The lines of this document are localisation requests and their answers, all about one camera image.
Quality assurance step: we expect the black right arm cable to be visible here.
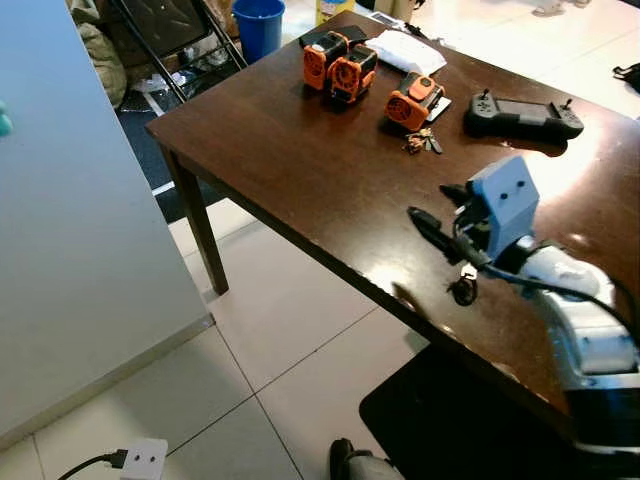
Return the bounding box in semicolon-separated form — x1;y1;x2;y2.
447;225;640;343

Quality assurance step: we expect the black floor mat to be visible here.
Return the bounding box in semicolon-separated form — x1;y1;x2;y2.
359;344;603;480

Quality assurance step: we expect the black handheld controller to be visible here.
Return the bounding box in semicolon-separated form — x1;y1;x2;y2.
462;89;586;144

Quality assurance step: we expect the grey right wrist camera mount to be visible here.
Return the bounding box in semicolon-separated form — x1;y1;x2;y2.
466;154;542;260

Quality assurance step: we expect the yellow container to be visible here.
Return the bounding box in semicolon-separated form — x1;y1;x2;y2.
315;0;357;27

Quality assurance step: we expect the brown wooden table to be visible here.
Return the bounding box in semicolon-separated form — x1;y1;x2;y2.
147;12;640;443

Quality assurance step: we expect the black folding chair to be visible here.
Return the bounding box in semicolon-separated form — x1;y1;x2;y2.
108;0;249;105

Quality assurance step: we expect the beige sack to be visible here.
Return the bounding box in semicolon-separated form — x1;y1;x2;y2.
67;0;129;109

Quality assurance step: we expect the orange black device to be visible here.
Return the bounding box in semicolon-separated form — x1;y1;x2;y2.
329;45;380;105
302;32;350;92
385;72;447;133

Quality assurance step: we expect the white plastic bag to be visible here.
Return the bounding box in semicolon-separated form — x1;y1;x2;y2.
365;29;449;78

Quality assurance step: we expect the bunch of keys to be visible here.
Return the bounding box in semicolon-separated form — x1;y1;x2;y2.
403;127;444;157

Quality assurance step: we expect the blue plastic bucket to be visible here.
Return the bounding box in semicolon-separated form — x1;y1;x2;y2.
231;0;288;64

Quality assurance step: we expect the black bag on floor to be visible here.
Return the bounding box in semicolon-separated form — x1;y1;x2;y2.
612;61;640;95

